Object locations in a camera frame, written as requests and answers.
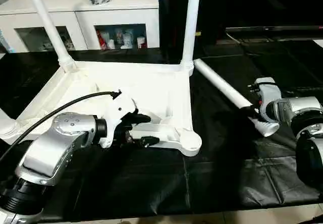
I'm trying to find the white plastic table leg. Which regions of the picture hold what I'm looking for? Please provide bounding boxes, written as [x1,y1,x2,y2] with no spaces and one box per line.
[0,104,16,140]
[179,0,202,70]
[193,58,281,138]
[23,0,78,73]

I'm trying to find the white plastic table top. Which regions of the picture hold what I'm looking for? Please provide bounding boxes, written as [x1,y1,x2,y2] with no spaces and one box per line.
[0,60,203,158]

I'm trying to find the black mat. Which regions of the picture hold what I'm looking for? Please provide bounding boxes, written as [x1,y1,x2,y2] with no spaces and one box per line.
[0,38,323,221]

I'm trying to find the long black bar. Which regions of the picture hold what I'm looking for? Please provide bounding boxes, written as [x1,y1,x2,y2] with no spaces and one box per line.
[225,26,323,33]

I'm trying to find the red and white bottle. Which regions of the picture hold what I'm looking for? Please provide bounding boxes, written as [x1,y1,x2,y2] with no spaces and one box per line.
[97,31,108,49]

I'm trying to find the white cabinet with glass doors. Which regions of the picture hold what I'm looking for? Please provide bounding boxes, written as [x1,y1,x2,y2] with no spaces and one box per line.
[0,0,160,52]

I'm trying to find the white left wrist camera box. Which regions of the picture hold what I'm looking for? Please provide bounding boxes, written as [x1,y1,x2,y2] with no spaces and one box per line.
[102,90,138,149]

